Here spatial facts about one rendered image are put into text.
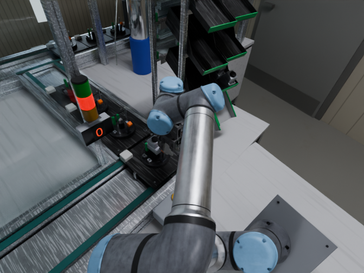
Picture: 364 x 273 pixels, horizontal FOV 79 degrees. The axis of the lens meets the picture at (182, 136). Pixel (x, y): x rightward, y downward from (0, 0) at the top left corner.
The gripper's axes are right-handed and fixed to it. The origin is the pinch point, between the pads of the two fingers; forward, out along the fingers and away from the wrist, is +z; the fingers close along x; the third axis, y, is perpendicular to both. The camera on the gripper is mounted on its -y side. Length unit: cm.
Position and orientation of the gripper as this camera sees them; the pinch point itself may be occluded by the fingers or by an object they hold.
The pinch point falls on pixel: (166, 150)
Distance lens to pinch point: 95.0
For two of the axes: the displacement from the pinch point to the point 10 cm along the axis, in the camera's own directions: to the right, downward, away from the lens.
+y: 7.4, 5.1, -4.4
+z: -0.5, 7.0, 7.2
